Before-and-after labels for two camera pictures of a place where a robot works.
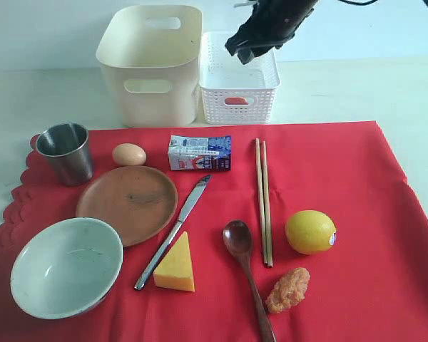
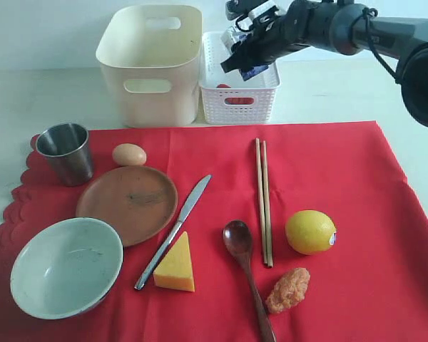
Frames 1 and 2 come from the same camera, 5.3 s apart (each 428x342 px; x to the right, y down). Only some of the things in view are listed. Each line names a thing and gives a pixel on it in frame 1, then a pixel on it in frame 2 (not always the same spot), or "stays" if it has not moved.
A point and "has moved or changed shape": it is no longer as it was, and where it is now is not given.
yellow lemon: [310, 231] stays
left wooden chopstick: [261, 197] stays
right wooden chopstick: [269, 237] stays
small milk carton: [200, 153] → [230, 37]
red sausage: [235, 100] has moved or changed shape
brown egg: [129, 154] stays
